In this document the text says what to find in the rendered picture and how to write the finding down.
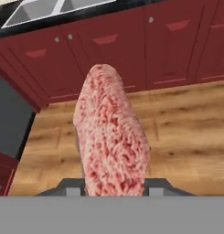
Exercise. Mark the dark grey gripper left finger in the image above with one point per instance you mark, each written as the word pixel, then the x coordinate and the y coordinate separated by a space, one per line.
pixel 70 186

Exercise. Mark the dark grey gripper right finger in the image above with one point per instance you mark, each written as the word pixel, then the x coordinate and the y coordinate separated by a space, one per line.
pixel 159 186

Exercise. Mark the pink raw steak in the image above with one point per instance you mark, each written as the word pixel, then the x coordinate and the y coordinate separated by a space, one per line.
pixel 112 134

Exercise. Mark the red cupboard door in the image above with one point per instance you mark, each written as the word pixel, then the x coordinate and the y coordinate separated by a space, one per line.
pixel 116 55
pixel 214 55
pixel 46 70
pixel 174 51

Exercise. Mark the steel kitchen sink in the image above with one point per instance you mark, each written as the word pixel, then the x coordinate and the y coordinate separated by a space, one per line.
pixel 34 10

